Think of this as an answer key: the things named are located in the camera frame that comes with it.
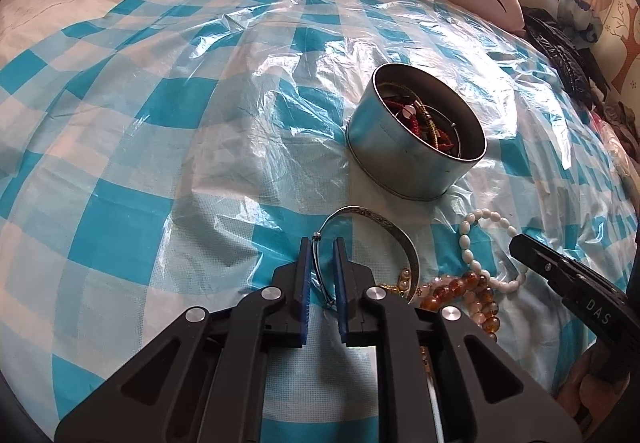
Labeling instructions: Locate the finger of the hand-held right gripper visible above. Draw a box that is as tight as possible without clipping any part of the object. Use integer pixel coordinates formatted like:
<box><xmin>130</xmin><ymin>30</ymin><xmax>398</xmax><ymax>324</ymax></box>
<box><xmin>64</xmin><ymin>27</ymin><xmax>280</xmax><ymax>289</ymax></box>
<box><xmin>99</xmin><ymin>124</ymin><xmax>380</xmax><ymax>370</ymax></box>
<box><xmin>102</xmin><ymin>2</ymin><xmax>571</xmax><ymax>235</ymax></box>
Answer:
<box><xmin>509</xmin><ymin>233</ymin><xmax>593</xmax><ymax>306</ymax></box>

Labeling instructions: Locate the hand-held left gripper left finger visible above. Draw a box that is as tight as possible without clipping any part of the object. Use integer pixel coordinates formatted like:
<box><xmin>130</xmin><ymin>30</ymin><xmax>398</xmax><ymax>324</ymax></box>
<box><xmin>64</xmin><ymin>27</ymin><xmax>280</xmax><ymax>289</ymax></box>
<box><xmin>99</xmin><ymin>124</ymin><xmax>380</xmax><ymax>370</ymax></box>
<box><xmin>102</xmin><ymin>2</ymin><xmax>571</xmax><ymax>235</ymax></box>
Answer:
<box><xmin>54</xmin><ymin>237</ymin><xmax>313</xmax><ymax>443</ymax></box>

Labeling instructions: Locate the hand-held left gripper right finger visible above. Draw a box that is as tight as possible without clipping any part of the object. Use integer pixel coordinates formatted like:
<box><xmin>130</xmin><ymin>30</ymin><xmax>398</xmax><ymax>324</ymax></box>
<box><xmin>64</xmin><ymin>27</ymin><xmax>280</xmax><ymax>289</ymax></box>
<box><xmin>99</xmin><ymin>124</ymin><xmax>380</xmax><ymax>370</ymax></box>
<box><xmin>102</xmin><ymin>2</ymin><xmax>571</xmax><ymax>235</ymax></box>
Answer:
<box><xmin>332</xmin><ymin>238</ymin><xmax>583</xmax><ymax>443</ymax></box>

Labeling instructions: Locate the pearl and gold bracelet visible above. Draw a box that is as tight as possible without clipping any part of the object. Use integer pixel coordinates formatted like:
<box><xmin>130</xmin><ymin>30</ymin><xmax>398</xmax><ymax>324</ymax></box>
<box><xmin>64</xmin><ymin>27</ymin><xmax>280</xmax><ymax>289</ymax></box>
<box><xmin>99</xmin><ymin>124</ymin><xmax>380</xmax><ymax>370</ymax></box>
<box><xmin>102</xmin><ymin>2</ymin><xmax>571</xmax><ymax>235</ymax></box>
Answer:
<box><xmin>376</xmin><ymin>267</ymin><xmax>418</xmax><ymax>298</ymax></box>

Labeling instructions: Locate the white bead bracelet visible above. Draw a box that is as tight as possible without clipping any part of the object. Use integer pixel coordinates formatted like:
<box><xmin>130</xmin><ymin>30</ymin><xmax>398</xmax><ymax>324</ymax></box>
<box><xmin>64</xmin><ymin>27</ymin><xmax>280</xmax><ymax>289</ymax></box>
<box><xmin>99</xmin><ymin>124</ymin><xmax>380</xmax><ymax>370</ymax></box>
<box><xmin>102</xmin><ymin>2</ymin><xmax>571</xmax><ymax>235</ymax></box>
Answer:
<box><xmin>457</xmin><ymin>208</ymin><xmax>529</xmax><ymax>295</ymax></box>

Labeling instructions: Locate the silver bangle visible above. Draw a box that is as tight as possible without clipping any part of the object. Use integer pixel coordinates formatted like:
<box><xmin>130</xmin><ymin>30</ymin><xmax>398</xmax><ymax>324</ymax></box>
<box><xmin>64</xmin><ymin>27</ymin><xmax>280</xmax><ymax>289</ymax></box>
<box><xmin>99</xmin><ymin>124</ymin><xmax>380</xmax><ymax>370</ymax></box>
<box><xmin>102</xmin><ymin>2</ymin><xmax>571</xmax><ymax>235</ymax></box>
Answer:
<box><xmin>311</xmin><ymin>204</ymin><xmax>422</xmax><ymax>310</ymax></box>

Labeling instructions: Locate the amber bead bracelet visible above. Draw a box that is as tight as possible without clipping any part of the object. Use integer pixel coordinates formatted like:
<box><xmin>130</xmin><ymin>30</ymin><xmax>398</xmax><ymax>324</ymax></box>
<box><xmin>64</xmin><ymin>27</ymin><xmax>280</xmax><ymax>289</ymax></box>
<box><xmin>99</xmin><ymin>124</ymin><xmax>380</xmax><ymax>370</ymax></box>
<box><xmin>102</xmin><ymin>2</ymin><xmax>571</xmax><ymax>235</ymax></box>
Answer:
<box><xmin>419</xmin><ymin>270</ymin><xmax>502</xmax><ymax>343</ymax></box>

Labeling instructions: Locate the round metal tin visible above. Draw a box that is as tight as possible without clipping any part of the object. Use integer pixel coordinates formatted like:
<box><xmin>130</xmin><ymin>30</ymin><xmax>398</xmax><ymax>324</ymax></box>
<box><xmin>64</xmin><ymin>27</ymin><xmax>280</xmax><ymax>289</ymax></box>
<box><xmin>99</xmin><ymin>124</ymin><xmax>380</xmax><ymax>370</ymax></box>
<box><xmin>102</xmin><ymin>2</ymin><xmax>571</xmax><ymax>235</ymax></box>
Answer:
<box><xmin>346</xmin><ymin>62</ymin><xmax>487</xmax><ymax>200</ymax></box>

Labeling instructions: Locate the green gold cord bracelet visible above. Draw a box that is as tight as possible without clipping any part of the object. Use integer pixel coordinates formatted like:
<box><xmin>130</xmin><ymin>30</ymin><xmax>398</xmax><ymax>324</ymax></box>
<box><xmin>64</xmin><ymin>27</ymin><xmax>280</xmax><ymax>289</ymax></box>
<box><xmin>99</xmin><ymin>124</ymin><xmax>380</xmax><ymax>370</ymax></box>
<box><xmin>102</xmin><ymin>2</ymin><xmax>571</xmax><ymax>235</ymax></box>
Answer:
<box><xmin>409</xmin><ymin>100</ymin><xmax>453</xmax><ymax>151</ymax></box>

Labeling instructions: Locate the person's right hand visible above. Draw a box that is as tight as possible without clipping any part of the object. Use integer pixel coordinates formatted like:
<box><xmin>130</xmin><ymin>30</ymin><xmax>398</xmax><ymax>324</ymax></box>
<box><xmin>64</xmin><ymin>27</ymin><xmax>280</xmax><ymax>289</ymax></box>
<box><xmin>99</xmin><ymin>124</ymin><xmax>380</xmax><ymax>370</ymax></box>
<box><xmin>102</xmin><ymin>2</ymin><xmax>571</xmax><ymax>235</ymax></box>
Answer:
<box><xmin>554</xmin><ymin>357</ymin><xmax>618</xmax><ymax>424</ymax></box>

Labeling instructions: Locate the clear plastic bag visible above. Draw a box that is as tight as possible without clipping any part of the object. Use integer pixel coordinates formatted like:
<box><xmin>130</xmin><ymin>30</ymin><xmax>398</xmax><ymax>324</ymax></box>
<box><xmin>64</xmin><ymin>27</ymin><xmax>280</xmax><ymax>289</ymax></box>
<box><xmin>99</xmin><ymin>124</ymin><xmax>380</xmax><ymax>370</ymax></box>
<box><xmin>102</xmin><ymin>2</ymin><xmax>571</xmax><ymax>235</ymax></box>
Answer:
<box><xmin>597</xmin><ymin>118</ymin><xmax>640</xmax><ymax>189</ymax></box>

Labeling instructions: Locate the pile of clothes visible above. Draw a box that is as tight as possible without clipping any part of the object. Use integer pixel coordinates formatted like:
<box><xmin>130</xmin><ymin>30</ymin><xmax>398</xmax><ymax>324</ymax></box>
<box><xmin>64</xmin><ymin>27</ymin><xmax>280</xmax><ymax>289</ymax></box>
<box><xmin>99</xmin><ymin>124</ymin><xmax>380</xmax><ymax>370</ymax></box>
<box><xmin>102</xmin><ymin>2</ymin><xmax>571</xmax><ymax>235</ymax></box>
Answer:
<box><xmin>590</xmin><ymin>90</ymin><xmax>640</xmax><ymax>146</ymax></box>

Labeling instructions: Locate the blue checked plastic sheet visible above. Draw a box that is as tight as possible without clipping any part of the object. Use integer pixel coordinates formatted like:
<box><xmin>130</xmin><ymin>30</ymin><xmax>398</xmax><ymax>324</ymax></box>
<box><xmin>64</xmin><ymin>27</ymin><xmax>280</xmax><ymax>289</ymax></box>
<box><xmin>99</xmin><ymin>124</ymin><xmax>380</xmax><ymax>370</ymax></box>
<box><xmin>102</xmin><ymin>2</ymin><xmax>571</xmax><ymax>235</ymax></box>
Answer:
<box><xmin>0</xmin><ymin>0</ymin><xmax>640</xmax><ymax>443</ymax></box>

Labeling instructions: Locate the black plastic bag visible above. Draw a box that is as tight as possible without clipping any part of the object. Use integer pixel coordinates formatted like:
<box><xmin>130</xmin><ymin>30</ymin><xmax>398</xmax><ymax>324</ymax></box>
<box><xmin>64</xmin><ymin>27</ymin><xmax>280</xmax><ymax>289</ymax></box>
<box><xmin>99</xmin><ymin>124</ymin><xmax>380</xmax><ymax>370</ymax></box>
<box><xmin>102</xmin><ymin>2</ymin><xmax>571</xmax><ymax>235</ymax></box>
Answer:
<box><xmin>522</xmin><ymin>7</ymin><xmax>610</xmax><ymax>100</ymax></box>

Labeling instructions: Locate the tree wall sticker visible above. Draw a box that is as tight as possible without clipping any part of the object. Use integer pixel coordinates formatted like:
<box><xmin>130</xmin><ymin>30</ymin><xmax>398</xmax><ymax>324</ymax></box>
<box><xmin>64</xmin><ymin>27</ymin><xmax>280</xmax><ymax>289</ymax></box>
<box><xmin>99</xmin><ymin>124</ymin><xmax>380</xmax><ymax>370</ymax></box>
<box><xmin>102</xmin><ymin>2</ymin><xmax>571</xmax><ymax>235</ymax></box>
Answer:
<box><xmin>599</xmin><ymin>0</ymin><xmax>640</xmax><ymax>96</ymax></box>

